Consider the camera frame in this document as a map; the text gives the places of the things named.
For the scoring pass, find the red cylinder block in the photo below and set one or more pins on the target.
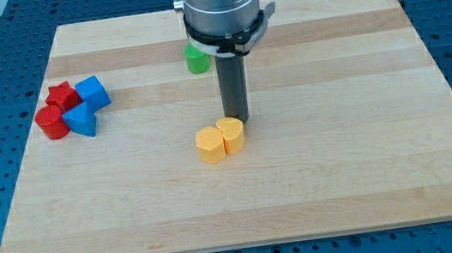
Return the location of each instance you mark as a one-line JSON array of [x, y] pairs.
[[50, 121]]

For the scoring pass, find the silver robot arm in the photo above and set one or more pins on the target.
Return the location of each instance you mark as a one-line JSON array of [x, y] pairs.
[[228, 30]]

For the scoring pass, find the blue cube block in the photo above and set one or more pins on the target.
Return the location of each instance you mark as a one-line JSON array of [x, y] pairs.
[[93, 92]]

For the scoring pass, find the black clamp ring mount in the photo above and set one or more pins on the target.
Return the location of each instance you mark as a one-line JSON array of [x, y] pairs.
[[238, 44]]

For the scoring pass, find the green cylinder block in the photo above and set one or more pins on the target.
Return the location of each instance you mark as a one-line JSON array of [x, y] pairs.
[[197, 61]]

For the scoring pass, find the wooden board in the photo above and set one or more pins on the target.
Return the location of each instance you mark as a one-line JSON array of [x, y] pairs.
[[350, 130]]

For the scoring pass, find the yellow heart block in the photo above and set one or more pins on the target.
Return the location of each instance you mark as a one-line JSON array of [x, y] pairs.
[[233, 133]]

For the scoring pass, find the red star block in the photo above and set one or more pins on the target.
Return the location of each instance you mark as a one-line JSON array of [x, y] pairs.
[[63, 96]]

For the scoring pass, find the yellow hexagon block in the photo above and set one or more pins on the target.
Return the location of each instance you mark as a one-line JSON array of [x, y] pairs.
[[210, 145]]

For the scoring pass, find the blue triangle block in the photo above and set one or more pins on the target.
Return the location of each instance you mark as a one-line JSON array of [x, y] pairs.
[[81, 120]]

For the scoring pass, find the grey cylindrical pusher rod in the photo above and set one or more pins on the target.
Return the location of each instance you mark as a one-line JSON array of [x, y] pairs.
[[230, 73]]

